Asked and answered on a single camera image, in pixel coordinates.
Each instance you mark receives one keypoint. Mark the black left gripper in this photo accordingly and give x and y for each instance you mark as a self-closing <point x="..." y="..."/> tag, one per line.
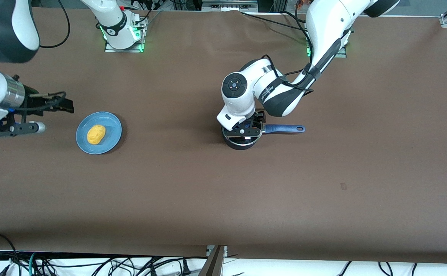
<point x="259" y="116"/>

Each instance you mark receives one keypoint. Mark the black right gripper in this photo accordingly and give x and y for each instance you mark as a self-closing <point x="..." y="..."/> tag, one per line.
<point x="35" y="101"/>

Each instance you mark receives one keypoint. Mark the glass lid with blue knob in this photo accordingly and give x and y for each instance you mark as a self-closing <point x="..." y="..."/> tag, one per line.
<point x="249" y="124"/>

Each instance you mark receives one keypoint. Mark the yellow potato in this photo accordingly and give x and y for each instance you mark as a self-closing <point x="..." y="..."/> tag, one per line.
<point x="96" y="134"/>

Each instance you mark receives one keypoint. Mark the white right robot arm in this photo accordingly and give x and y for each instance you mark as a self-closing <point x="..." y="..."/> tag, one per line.
<point x="5" y="30"/>

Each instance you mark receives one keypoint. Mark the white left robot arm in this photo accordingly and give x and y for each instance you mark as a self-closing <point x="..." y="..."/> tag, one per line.
<point x="323" y="34"/>

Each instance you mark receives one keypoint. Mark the blue round plate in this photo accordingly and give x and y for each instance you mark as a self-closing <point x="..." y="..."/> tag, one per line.
<point x="112" y="140"/>

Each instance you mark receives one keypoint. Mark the aluminium profile bar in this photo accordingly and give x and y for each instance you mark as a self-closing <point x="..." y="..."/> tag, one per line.
<point x="212" y="264"/>

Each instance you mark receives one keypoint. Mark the black power plug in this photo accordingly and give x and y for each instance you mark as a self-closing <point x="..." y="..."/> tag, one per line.
<point x="185" y="267"/>

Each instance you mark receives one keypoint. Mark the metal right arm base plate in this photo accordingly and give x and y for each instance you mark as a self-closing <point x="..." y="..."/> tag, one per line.
<point x="110" y="49"/>

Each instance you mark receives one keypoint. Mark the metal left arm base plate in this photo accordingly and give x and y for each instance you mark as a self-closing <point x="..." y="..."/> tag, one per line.
<point x="344" y="53"/>

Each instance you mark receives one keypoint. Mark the metal rail fixture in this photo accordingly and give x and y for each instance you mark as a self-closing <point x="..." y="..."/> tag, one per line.
<point x="229" y="5"/>

